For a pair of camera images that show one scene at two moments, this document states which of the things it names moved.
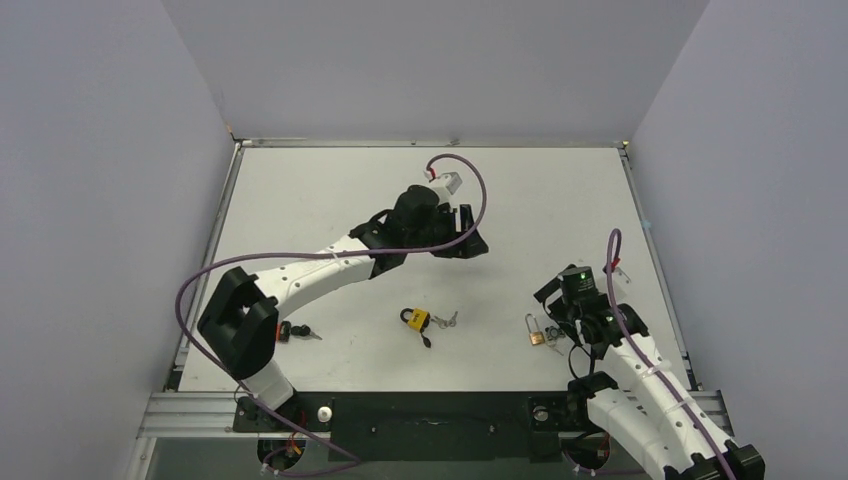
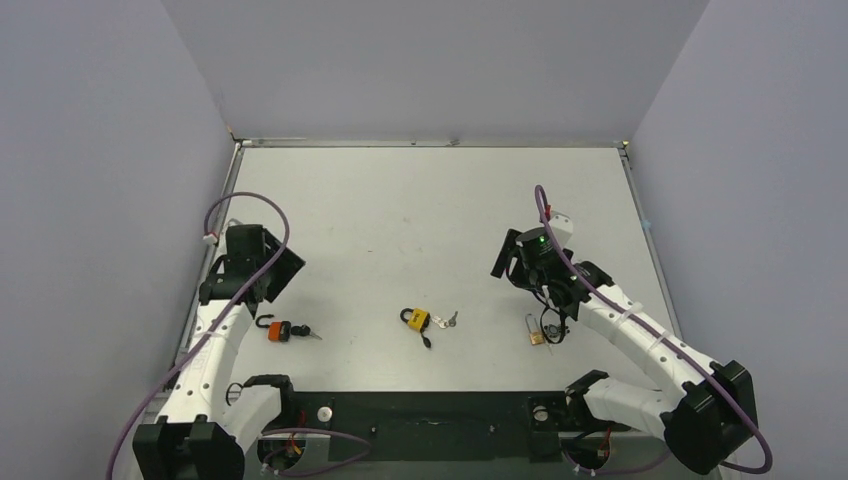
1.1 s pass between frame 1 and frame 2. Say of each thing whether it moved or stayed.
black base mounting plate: stayed
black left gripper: moved
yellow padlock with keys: stayed
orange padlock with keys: stayed
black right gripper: moved
